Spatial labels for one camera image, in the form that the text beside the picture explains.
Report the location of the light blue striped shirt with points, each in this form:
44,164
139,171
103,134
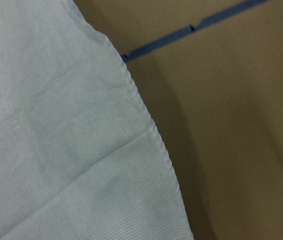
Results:
80,156

